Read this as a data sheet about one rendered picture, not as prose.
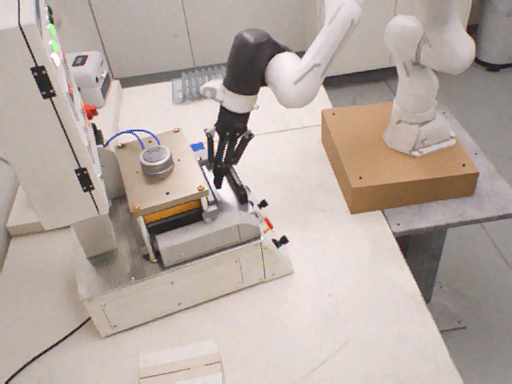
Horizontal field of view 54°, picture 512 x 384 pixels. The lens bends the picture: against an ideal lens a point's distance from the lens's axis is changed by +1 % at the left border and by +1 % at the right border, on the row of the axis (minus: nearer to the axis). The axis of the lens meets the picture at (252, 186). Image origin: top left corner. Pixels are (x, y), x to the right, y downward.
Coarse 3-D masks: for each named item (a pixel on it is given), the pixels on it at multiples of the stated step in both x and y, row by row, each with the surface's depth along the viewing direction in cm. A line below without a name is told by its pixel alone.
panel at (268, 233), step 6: (252, 198) 155; (258, 210) 150; (264, 216) 154; (258, 222) 135; (264, 222) 145; (264, 228) 138; (270, 228) 147; (264, 234) 131; (270, 234) 141; (270, 240) 134; (276, 246) 135; (282, 252) 140; (288, 258) 142
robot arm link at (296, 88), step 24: (336, 0) 105; (360, 0) 106; (336, 24) 104; (312, 48) 106; (336, 48) 107; (264, 72) 114; (288, 72) 107; (312, 72) 107; (288, 96) 108; (312, 96) 110
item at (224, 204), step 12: (204, 168) 136; (228, 180) 138; (216, 192) 128; (228, 192) 134; (216, 204) 130; (228, 204) 130; (240, 204) 130; (144, 240) 124; (156, 240) 123; (144, 252) 123
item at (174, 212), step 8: (200, 200) 120; (168, 208) 119; (176, 208) 119; (184, 208) 120; (192, 208) 121; (144, 216) 117; (152, 216) 118; (160, 216) 119; (168, 216) 120; (176, 216) 121; (152, 224) 120
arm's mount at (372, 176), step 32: (352, 128) 166; (384, 128) 165; (352, 160) 155; (384, 160) 154; (416, 160) 154; (448, 160) 153; (352, 192) 148; (384, 192) 149; (416, 192) 151; (448, 192) 153
